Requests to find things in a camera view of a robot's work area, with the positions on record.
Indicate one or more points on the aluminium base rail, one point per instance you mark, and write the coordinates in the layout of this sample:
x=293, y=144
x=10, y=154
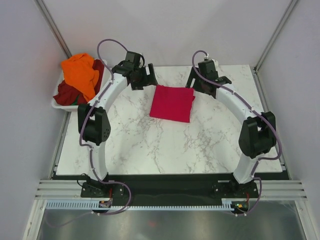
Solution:
x=268, y=189

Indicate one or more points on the white slotted cable duct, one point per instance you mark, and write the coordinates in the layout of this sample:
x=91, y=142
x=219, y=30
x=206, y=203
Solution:
x=99, y=205

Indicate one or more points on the pink red t shirt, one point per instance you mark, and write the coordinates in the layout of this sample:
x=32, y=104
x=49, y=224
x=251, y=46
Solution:
x=172, y=103

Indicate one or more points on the left aluminium frame post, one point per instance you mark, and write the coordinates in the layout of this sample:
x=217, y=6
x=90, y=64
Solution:
x=44, y=10

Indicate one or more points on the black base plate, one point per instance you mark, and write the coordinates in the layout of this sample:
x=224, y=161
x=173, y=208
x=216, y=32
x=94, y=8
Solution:
x=121, y=194

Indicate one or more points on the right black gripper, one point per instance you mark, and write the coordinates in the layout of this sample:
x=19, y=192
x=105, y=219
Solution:
x=194, y=75

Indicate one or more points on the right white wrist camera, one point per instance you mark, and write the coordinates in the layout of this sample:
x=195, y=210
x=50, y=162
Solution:
x=208, y=58

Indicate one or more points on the aluminium frame post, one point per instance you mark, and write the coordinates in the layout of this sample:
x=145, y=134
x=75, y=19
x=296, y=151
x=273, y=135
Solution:
x=44, y=10
x=275, y=34

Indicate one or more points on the white plastic bin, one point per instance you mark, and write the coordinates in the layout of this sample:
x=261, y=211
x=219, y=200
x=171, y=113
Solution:
x=71, y=108

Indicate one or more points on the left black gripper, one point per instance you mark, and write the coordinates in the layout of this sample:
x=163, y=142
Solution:
x=150, y=79

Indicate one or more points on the green garment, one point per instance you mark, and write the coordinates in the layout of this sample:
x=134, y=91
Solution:
x=76, y=101

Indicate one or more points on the right aluminium frame post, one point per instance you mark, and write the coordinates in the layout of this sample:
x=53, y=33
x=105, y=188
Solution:
x=275, y=34

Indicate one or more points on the dark red t shirt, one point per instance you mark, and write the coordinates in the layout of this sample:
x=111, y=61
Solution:
x=67, y=94

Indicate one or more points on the orange t shirt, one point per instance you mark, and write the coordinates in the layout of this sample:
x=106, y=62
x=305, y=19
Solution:
x=78, y=73

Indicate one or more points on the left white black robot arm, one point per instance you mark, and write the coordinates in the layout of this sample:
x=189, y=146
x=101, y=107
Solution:
x=93, y=123

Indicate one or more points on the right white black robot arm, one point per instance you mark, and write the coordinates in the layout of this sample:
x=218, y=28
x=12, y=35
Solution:
x=257, y=134

